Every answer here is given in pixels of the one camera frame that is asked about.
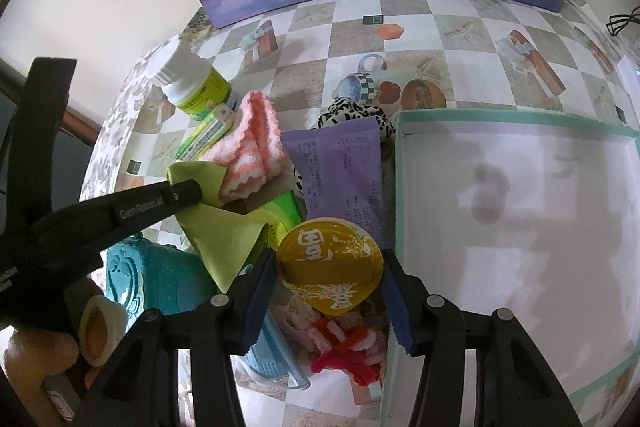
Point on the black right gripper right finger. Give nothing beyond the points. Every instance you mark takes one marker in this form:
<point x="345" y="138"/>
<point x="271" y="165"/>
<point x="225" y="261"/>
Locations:
<point x="427" y="326"/>

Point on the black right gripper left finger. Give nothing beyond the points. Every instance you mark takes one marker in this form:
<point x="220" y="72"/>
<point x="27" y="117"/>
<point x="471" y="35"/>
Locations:
<point x="225" y="326"/>

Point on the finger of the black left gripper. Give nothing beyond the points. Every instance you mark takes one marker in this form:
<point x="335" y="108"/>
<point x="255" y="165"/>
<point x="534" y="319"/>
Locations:
<point x="96" y="224"/>

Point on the blue face mask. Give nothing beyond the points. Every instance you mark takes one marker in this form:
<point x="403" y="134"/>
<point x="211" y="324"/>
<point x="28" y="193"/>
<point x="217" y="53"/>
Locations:
<point x="270" y="361"/>

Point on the pink floral fabric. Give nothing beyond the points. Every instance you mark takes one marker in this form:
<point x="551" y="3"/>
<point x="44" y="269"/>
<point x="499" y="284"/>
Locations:
<point x="295" y="318"/>

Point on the red pink yarn bow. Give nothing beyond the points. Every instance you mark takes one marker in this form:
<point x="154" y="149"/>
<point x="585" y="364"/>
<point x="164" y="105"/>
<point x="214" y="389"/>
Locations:
<point x="359" y="351"/>

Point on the green microfiber cloth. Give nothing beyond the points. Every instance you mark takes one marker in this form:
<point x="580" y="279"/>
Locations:
<point x="226" y="241"/>

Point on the pink white knitted cloth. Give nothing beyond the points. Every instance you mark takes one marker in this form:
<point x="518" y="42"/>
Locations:
<point x="251" y="152"/>

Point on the green white small box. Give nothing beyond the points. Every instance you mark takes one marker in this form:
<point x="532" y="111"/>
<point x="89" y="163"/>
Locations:
<point x="209" y="131"/>

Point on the purple wipes packet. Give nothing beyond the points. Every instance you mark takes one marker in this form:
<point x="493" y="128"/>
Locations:
<point x="341" y="170"/>

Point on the black white leopard scrunchie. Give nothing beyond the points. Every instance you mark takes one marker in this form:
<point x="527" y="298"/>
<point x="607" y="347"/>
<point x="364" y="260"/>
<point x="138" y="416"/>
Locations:
<point x="344" y="109"/>

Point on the green tissue packet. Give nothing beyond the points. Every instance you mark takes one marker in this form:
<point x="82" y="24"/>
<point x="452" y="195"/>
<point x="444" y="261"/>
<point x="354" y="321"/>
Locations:
<point x="280" y="216"/>

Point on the person's left hand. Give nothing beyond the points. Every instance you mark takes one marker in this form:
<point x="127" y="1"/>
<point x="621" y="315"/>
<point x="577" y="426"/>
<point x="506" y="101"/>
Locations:
<point x="33" y="354"/>

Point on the teal embossed pouch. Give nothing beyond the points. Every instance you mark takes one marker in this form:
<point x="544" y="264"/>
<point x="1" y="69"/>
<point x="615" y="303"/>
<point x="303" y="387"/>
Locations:
<point x="141" y="275"/>

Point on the white teal-rim box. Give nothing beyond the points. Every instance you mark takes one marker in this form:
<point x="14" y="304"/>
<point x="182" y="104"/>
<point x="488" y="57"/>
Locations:
<point x="537" y="213"/>

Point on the white green-label pill bottle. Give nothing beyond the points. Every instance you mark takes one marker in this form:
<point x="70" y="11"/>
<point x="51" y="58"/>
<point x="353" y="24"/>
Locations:
<point x="188" y="81"/>

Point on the patterned tablecloth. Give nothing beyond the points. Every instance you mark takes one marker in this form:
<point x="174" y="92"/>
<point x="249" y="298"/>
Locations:
<point x="475" y="51"/>

